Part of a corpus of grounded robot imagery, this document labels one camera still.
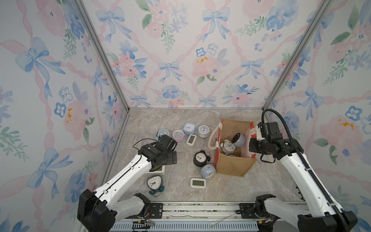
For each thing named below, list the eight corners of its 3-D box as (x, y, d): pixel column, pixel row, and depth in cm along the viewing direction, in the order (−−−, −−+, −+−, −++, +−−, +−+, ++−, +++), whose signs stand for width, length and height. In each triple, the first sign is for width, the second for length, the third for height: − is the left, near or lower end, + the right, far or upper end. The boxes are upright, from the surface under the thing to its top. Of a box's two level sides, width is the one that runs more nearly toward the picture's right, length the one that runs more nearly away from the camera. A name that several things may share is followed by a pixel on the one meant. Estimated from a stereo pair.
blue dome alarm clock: (201, 180, 85) (202, 175, 79) (200, 169, 89) (201, 163, 83) (214, 180, 85) (216, 175, 79) (213, 169, 89) (215, 163, 83)
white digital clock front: (190, 188, 83) (190, 187, 80) (190, 179, 86) (190, 178, 84) (206, 188, 83) (206, 187, 80) (205, 179, 86) (206, 178, 84)
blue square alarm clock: (182, 135, 105) (182, 132, 103) (183, 125, 111) (182, 122, 109) (196, 135, 105) (196, 132, 103) (196, 125, 111) (196, 122, 109)
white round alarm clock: (198, 137, 104) (198, 134, 101) (197, 128, 110) (197, 124, 106) (209, 137, 104) (210, 134, 101) (208, 128, 110) (209, 124, 106)
